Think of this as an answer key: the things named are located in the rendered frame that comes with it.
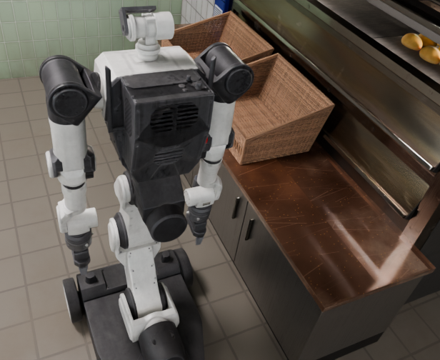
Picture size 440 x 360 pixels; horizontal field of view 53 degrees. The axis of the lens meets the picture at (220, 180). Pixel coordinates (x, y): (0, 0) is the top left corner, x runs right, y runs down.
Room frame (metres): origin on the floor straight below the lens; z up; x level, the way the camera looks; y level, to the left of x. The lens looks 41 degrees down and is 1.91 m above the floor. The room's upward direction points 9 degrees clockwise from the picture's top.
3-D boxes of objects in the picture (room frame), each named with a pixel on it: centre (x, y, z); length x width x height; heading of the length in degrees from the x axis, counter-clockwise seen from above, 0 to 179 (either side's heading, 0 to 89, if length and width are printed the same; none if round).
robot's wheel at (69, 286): (1.10, 0.57, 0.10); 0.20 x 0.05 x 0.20; 31
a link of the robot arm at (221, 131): (1.17, 0.04, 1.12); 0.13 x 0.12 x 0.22; 119
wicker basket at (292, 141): (2.02, -0.15, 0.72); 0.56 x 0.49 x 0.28; 31
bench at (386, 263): (2.12, -0.06, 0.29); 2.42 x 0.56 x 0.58; 30
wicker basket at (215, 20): (2.53, 0.16, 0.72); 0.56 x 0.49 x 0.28; 32
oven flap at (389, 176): (2.17, -0.36, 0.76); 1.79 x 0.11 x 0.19; 30
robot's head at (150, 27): (1.06, 0.23, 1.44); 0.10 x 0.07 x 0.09; 121
